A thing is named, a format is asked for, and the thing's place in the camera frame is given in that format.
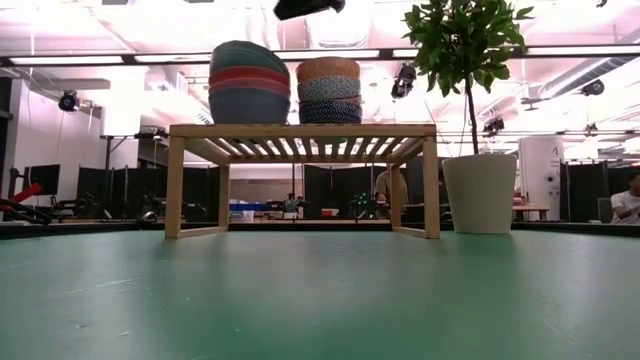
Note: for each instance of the small orange patterned bowl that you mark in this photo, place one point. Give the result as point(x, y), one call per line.
point(327, 69)

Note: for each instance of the large dark green bowl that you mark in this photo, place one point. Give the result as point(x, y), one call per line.
point(245, 56)

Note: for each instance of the small light blue bowl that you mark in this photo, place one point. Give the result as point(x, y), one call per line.
point(329, 89)

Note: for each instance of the large red-orange bowl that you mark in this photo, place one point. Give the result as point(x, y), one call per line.
point(249, 75)

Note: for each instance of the large pink bowl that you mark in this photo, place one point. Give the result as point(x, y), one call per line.
point(249, 87)

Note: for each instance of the large blue-grey bowl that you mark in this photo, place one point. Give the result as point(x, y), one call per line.
point(249, 109)

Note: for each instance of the slatted wooden shelf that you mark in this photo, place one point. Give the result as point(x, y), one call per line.
point(300, 131)

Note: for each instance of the black ceiling spotlight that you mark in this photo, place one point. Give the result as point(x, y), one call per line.
point(593, 88)
point(494, 125)
point(403, 82)
point(68, 101)

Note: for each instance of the green leafy plant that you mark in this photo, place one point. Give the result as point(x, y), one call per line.
point(465, 45)

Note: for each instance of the person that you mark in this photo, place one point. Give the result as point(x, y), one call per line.
point(384, 186)
point(625, 205)

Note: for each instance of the blue storage bins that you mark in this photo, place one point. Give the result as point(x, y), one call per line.
point(247, 206)

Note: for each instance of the white plant pot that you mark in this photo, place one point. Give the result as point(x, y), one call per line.
point(480, 195)

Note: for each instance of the white round column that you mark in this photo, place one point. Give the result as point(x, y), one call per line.
point(540, 175)

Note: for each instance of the green table mat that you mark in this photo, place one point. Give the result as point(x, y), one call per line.
point(320, 300)

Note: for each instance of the black background monitor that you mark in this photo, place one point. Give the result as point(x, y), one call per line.
point(44, 179)

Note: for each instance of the red bar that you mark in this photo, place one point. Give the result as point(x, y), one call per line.
point(25, 193)

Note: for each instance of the black aluminium table frame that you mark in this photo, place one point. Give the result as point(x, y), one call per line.
point(575, 229)

